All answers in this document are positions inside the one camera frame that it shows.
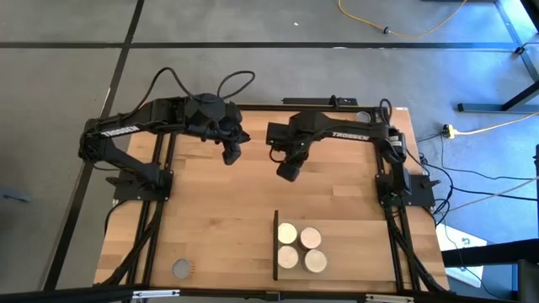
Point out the orange black-patterned short can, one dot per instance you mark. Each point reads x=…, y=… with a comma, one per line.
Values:
x=182, y=268

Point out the white paper sheet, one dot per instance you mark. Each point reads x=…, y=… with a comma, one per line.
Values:
x=459, y=248

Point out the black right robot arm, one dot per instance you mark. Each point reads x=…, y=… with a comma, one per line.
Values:
x=349, y=132

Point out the tall yellow blue can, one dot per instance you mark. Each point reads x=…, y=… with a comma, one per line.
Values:
x=315, y=261

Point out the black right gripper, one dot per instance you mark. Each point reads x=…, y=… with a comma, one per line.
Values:
x=295, y=147

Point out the black aluminium table frame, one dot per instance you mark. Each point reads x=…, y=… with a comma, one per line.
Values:
x=261, y=107

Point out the silver metal bracket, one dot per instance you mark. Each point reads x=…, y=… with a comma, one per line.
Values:
x=156, y=293
x=389, y=298

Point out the grey-blue desk frame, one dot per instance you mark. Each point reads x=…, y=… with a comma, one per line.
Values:
x=484, y=107

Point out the tall labelled tin can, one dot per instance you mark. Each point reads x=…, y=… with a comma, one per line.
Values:
x=311, y=238

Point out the black bar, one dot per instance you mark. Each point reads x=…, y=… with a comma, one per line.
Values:
x=307, y=101

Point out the yellow red-patterned short can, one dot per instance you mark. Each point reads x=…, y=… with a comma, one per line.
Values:
x=362, y=117

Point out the Carrots labelled tall can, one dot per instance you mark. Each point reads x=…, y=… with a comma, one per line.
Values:
x=287, y=256

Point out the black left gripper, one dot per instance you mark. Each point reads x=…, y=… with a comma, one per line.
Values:
x=227, y=134

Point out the black beam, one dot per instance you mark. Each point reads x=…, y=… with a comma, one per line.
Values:
x=484, y=254

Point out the Tomatoes labelled tall can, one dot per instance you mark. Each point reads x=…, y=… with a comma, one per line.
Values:
x=287, y=233

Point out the black camera rig frame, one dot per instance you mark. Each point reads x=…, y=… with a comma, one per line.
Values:
x=63, y=294

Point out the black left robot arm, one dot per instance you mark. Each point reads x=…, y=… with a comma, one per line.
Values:
x=160, y=113

